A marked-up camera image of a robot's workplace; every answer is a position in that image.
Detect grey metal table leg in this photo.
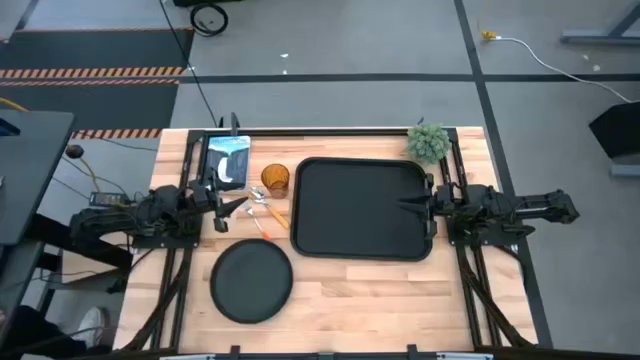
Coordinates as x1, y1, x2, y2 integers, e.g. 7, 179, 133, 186
560, 0, 640, 47

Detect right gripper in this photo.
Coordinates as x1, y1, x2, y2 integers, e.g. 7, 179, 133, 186
396, 172, 455, 240

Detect amber ribbed plastic cup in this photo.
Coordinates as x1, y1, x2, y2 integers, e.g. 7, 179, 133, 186
260, 163, 291, 200

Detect black desk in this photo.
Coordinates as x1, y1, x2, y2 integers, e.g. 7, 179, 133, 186
0, 109, 76, 246

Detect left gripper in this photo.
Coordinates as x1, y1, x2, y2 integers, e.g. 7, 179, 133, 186
187, 169, 250, 234

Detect black round plate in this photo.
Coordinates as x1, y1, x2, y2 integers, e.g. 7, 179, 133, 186
209, 238, 295, 325

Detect long black cable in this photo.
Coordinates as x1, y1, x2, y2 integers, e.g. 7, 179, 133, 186
158, 0, 222, 129

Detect fork with orange handle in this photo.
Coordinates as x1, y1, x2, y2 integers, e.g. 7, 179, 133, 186
243, 204, 273, 242

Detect person's white shoe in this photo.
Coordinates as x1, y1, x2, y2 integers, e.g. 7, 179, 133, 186
74, 306, 110, 347

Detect white floor cable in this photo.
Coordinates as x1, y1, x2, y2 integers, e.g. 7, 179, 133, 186
494, 35, 636, 105

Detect black rectangular tray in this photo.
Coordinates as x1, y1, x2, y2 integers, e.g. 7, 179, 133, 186
290, 156, 435, 263

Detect black mat with hazard stripes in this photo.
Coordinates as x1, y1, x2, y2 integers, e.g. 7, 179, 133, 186
0, 27, 195, 140

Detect person's leg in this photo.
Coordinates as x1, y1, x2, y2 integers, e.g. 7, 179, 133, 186
0, 304, 101, 360

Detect black floor stand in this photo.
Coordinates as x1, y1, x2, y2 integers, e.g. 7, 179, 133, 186
588, 101, 640, 160

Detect small green artificial plant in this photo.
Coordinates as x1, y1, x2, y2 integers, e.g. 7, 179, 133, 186
405, 123, 452, 165

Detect coiled black cable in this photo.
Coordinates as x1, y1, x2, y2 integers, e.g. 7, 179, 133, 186
189, 2, 230, 38

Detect black aluminium rig frame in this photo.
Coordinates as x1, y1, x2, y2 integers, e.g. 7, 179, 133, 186
124, 127, 539, 360

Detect spoon with wooden handle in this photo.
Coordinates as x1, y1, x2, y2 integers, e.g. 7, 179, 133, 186
248, 187, 291, 230

